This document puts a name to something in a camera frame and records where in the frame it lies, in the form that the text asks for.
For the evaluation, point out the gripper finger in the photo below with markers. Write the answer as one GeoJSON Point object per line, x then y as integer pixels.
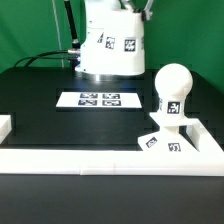
{"type": "Point", "coordinates": [128, 5]}
{"type": "Point", "coordinates": [146, 12]}

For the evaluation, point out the white lamp shade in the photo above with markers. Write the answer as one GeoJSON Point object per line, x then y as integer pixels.
{"type": "Point", "coordinates": [115, 46]}

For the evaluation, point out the white lamp bulb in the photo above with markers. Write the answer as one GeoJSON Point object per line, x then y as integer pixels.
{"type": "Point", "coordinates": [173, 82]}

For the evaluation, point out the white lamp base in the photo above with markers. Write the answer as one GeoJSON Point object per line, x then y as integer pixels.
{"type": "Point", "coordinates": [168, 138]}

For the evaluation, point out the white marker sheet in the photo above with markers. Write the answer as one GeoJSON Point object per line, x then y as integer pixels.
{"type": "Point", "coordinates": [98, 100]}

